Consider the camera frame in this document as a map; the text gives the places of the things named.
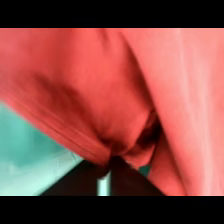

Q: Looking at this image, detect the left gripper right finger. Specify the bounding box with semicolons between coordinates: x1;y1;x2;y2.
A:
109;156;166;197

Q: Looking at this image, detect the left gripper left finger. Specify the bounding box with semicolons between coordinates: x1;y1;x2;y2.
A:
40;159;111;197

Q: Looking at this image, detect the red T-shirt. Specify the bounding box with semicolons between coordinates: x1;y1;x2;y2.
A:
0;27;224;197

